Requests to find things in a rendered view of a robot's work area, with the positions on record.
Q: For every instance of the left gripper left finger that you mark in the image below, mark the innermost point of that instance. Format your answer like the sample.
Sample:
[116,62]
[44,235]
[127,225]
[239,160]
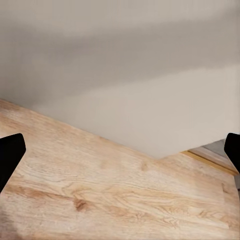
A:
[12,150]

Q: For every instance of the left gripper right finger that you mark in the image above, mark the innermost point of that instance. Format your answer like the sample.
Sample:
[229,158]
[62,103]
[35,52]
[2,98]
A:
[232,149]

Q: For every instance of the fixed window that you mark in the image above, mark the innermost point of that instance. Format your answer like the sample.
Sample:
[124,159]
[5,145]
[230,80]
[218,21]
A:
[213,154]

